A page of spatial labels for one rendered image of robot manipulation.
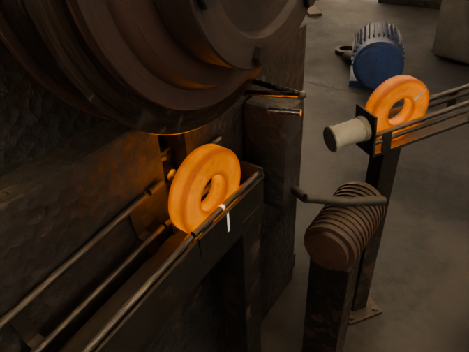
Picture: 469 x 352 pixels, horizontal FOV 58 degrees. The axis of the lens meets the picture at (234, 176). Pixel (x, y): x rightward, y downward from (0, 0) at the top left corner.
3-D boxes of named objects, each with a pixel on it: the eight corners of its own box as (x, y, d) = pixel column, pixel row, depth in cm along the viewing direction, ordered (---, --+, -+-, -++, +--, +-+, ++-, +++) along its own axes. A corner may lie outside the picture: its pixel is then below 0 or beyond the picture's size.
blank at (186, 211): (157, 178, 62) (174, 186, 61) (220, 125, 71) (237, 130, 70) (176, 248, 72) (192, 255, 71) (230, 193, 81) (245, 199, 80)
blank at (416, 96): (379, 147, 105) (387, 154, 102) (351, 110, 95) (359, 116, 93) (428, 102, 102) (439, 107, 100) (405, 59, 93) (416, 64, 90)
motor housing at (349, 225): (292, 357, 125) (301, 220, 94) (324, 304, 139) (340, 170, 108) (333, 380, 119) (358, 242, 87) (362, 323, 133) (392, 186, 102)
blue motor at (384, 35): (347, 95, 262) (354, 39, 242) (350, 61, 307) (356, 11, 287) (400, 99, 255) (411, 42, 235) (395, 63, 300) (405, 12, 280)
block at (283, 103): (242, 197, 97) (238, 100, 83) (260, 179, 102) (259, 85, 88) (283, 213, 92) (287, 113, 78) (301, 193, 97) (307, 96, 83)
